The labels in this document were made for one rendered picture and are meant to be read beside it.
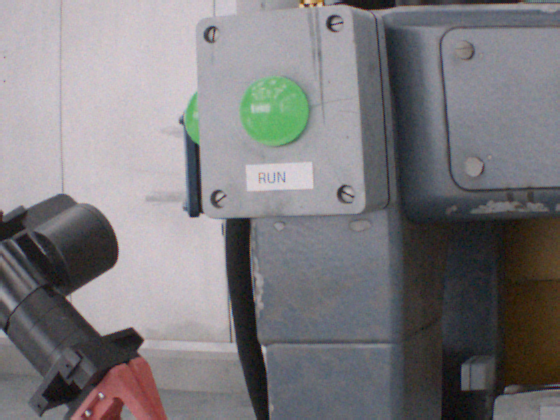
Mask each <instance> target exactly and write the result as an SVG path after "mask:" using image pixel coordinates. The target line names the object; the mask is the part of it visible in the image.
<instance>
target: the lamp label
mask: <svg viewBox="0 0 560 420"><path fill-rule="evenodd" d="M246 173H247V191H268V190H294V189H313V176H312V162H309V163H287V164H266V165H246Z"/></svg>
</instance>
